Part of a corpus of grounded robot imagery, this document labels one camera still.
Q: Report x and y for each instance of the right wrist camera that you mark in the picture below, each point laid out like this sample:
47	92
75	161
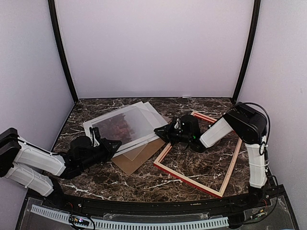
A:
177	124

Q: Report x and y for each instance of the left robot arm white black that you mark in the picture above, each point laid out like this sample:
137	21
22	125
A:
20	159

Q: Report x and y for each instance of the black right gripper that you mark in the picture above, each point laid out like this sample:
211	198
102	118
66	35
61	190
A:
165	134

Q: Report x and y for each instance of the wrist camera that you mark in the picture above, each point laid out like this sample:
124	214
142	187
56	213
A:
95	136
177	124

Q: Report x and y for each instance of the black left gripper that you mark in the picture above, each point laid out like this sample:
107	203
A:
108	143

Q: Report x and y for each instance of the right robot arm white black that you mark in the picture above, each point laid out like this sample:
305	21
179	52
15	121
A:
251	126

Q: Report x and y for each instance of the white backing sheet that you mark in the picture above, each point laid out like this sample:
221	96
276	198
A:
151	119

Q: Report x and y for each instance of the red wooden picture frame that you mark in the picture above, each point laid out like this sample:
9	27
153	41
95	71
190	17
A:
209	171

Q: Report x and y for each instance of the brown cardboard backing board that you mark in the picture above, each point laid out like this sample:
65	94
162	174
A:
128	166

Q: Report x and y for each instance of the white mat with photo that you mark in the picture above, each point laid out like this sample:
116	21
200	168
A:
104	124

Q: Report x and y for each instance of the clear acrylic sheet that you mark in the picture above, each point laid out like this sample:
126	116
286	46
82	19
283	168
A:
134	151

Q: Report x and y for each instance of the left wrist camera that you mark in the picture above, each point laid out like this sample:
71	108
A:
95	136

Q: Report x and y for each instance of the black front rail base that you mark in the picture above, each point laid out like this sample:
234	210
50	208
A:
272	213

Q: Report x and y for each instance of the black enclosure frame post right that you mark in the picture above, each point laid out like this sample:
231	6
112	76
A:
248	50

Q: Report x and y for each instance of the white slotted cable duct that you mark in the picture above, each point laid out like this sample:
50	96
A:
128	223

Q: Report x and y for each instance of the black enclosure frame post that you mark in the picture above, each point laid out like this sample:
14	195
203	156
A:
248	50
60	48

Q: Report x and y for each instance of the black enclosure frame post left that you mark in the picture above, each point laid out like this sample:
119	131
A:
60	48

